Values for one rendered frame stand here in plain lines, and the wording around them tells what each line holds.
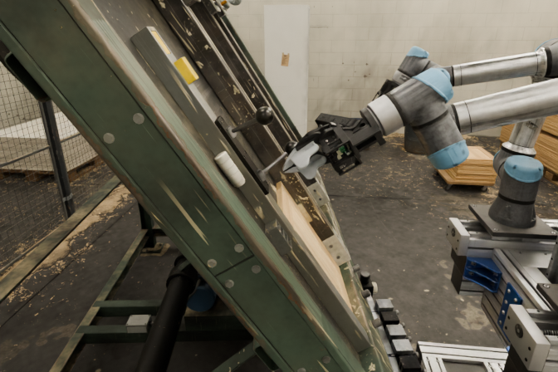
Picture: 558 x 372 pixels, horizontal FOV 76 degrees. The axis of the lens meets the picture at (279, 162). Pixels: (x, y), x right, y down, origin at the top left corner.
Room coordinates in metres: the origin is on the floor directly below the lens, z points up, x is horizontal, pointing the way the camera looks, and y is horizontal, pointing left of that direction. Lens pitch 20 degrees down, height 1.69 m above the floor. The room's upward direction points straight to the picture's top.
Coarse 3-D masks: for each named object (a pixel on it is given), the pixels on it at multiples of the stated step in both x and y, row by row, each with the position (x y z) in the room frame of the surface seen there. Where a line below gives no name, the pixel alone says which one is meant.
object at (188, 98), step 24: (144, 48) 0.72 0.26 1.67; (168, 48) 0.76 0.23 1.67; (168, 72) 0.72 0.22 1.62; (192, 96) 0.72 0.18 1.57; (192, 120) 0.72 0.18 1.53; (216, 144) 0.72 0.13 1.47; (240, 168) 0.73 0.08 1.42; (264, 216) 0.73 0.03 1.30; (312, 264) 0.73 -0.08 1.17; (312, 288) 0.73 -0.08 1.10; (336, 312) 0.73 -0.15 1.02; (360, 336) 0.73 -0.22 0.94
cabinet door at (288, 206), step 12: (288, 204) 0.98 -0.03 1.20; (288, 216) 0.89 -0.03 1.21; (300, 216) 1.03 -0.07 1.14; (300, 228) 0.94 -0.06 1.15; (312, 228) 1.09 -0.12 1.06; (312, 240) 0.99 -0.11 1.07; (312, 252) 0.89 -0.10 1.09; (324, 252) 1.03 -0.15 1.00; (324, 264) 0.93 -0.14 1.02; (336, 264) 1.09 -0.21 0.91; (336, 276) 0.98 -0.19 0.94; (336, 288) 0.89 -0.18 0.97; (348, 300) 0.92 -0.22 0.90
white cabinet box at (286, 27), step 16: (272, 16) 5.03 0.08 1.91; (288, 16) 5.01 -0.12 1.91; (304, 16) 4.99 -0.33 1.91; (272, 32) 5.03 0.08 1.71; (288, 32) 5.01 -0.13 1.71; (304, 32) 4.99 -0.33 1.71; (272, 48) 5.03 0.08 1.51; (288, 48) 5.01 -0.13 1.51; (304, 48) 4.98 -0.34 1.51; (272, 64) 5.03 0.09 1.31; (288, 64) 5.01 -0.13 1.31; (304, 64) 4.98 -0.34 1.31; (272, 80) 5.03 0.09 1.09; (288, 80) 5.01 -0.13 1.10; (304, 80) 4.98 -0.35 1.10; (288, 96) 5.01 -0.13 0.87; (304, 96) 4.98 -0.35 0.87; (288, 112) 5.01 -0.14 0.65; (304, 112) 4.98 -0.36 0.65; (304, 128) 4.98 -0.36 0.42
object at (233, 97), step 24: (168, 0) 1.08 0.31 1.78; (192, 0) 1.09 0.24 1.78; (192, 24) 1.09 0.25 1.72; (192, 48) 1.09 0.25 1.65; (216, 48) 1.14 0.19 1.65; (216, 72) 1.09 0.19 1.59; (240, 96) 1.09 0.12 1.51; (240, 120) 1.09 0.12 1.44; (264, 144) 1.09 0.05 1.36; (288, 192) 1.09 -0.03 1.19; (312, 216) 1.10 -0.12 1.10; (336, 240) 1.10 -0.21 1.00
